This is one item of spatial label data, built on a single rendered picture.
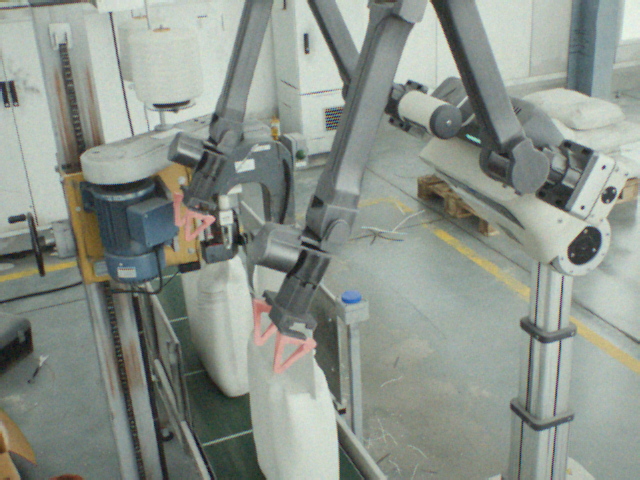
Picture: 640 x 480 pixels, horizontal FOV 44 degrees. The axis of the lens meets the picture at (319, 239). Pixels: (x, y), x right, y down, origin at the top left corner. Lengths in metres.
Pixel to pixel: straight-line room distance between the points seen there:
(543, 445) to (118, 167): 1.28
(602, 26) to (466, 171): 6.01
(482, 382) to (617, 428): 0.58
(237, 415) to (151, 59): 1.30
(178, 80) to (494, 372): 2.17
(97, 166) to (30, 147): 3.00
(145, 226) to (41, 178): 3.10
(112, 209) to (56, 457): 1.59
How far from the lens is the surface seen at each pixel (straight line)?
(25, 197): 4.98
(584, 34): 7.94
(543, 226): 1.67
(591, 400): 3.47
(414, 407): 3.34
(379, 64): 1.21
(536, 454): 2.20
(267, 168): 2.22
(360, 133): 1.22
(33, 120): 4.87
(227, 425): 2.67
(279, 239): 1.23
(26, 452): 3.14
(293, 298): 1.27
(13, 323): 3.97
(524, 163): 1.36
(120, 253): 2.01
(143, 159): 1.91
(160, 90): 1.89
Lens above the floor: 1.97
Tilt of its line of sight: 24 degrees down
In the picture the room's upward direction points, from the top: 3 degrees counter-clockwise
